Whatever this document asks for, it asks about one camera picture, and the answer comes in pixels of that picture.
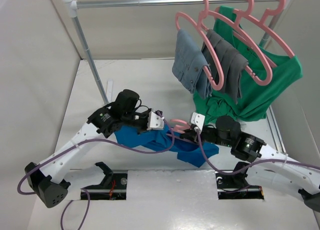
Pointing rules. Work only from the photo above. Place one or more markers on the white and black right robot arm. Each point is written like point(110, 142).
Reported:
point(259, 164)

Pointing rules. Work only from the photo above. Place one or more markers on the folded grey garment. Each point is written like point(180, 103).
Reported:
point(232, 63)

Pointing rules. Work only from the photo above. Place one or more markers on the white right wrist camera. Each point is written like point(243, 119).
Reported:
point(198, 120)

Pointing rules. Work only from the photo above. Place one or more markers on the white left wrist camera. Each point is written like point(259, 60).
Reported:
point(156, 121)

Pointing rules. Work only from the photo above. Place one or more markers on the folded blue denim garment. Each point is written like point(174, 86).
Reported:
point(189, 64)

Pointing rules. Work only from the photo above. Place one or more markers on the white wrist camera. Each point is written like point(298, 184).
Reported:
point(198, 120)
point(156, 121)

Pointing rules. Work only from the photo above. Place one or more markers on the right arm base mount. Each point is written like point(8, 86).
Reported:
point(232, 187)

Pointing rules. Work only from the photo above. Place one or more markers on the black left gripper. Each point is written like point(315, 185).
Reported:
point(146, 113)

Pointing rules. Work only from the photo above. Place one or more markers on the green t shirt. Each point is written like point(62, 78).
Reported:
point(256, 99)

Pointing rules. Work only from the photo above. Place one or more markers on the pink hanger with green shirt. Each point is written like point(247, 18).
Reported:
point(266, 23)

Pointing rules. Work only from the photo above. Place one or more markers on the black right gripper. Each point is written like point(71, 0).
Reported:
point(191, 134)

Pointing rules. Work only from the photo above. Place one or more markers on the metal clothes rack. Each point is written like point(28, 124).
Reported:
point(72, 7)

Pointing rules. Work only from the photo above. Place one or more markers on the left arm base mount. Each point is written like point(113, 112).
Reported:
point(112, 187)

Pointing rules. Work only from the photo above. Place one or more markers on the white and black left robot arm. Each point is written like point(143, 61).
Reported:
point(51, 179)

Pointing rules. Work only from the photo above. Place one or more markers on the blue t shirt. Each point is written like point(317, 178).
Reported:
point(159, 140)

